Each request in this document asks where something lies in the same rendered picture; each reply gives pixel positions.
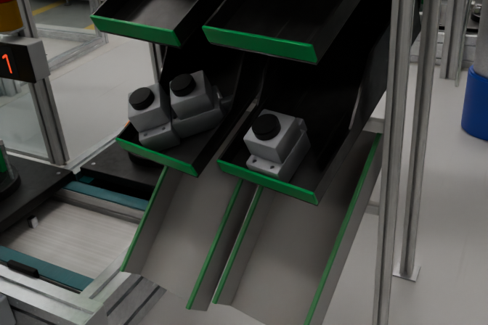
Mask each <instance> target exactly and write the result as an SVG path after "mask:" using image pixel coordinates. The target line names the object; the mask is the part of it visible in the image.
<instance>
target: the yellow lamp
mask: <svg viewBox="0 0 488 325"><path fill-rule="evenodd" d="M22 26H23V21H22V18H21V14H20V10H19V7H18V3H17V0H12V1H8V2H4V3H0V32H6V31H11V30H17V29H19V28H21V27H22Z"/></svg>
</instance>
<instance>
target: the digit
mask: <svg viewBox="0 0 488 325"><path fill-rule="evenodd" d="M0 72H1V75H3V76H8V77H13V78H20V76H19V74H18V71H17V66H16V64H15V59H14V56H13V53H12V49H11V47H8V46H0Z"/></svg>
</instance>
